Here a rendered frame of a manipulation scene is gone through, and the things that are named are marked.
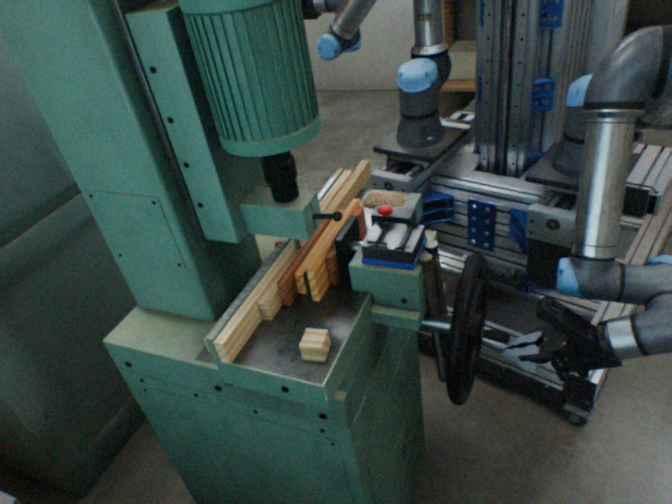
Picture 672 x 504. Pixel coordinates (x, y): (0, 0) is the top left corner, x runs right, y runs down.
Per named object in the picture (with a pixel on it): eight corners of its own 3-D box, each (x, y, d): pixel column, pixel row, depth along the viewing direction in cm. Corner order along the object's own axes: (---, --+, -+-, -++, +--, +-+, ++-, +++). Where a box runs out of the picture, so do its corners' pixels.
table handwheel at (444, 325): (460, 414, 83) (486, 239, 88) (345, 386, 91) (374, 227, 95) (479, 403, 110) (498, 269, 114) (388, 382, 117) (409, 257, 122)
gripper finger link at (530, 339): (511, 369, 110) (555, 362, 104) (497, 349, 108) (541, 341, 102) (513, 358, 112) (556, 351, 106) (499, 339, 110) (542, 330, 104)
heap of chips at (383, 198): (400, 211, 119) (399, 204, 118) (359, 207, 123) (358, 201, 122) (408, 195, 124) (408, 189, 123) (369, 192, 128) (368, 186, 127)
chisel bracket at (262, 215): (310, 248, 98) (302, 210, 93) (247, 239, 104) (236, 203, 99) (325, 226, 103) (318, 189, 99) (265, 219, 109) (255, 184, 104)
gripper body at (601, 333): (557, 383, 102) (624, 374, 94) (536, 352, 99) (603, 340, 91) (560, 354, 107) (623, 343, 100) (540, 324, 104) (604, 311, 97)
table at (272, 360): (383, 427, 82) (379, 402, 78) (222, 384, 93) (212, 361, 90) (462, 216, 125) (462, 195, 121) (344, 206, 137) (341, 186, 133)
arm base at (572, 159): (563, 147, 149) (567, 114, 143) (622, 156, 140) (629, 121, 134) (543, 171, 140) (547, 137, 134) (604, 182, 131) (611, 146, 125)
